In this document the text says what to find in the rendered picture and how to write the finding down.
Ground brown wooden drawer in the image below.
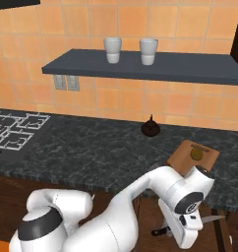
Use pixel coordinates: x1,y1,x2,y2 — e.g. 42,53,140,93
210,209,235,252

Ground dark brown round teapot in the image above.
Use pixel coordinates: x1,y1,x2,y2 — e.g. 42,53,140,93
141,114,161,138

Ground dark grey wall shelf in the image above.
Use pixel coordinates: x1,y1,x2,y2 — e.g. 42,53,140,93
41,48,238,87

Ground brown wooden cutting board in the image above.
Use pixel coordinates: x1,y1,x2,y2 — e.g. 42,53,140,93
166,139,220,176

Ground white cup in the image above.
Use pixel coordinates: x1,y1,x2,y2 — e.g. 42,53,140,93
102,36,123,65
139,37,159,66

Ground black hob with grey grates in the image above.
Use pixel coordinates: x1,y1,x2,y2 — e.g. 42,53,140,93
0,108,52,157

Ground dark extractor hood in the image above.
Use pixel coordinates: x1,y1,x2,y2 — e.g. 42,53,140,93
0,0,41,12

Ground olive green avocado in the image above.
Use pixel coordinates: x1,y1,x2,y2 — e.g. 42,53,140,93
190,148,205,161

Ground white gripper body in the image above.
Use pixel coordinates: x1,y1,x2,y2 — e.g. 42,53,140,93
157,198,200,250

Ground black-handled steel knife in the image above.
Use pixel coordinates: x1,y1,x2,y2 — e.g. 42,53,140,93
150,215,228,238

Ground grey wall socket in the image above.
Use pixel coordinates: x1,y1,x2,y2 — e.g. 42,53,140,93
66,75,81,93
53,74,67,92

